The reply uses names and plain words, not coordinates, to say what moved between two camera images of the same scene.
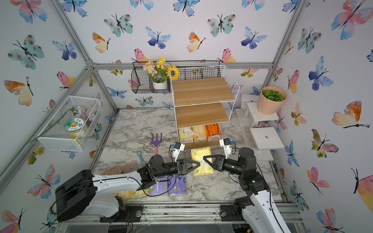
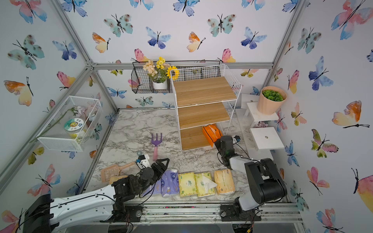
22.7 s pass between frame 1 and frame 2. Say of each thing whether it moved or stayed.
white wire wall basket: stayed
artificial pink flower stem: stayed
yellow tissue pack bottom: moved
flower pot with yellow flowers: stayed
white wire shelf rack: stayed
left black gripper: moved
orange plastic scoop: stayed
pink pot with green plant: stayed
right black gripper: moved
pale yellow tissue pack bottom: moved
